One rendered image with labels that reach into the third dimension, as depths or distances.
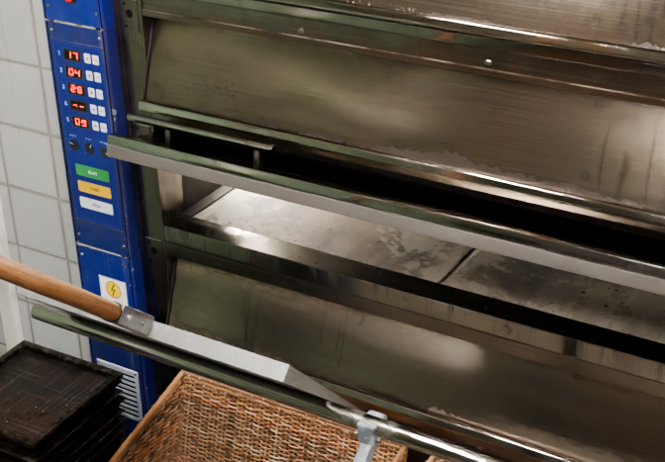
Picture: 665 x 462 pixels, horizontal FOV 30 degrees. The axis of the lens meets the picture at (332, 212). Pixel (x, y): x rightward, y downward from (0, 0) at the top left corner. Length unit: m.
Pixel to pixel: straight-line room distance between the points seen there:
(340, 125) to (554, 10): 0.47
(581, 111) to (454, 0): 0.27
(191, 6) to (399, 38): 0.44
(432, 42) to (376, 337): 0.64
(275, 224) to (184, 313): 0.28
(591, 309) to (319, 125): 0.59
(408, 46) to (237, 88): 0.38
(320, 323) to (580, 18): 0.87
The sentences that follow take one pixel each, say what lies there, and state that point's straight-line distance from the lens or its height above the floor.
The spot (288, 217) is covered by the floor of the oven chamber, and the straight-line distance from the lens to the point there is 2.55.
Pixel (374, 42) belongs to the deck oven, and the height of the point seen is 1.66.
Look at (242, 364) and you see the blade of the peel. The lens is 1.89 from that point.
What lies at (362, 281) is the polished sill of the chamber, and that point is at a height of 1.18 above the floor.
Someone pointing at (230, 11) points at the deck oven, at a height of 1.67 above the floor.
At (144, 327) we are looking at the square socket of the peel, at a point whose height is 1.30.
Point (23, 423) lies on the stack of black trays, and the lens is 2.59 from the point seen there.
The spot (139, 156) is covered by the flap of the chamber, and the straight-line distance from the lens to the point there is 2.31.
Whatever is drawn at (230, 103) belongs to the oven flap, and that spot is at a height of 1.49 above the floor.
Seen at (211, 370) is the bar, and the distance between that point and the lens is 2.10.
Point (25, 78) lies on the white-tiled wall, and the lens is 2.67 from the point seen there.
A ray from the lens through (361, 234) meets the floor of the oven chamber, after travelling 2.47.
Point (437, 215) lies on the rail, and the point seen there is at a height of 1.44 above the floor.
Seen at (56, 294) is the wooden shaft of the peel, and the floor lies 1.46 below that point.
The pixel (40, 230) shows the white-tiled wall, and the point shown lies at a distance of 2.83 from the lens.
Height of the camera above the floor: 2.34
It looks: 27 degrees down
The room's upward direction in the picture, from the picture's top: 2 degrees counter-clockwise
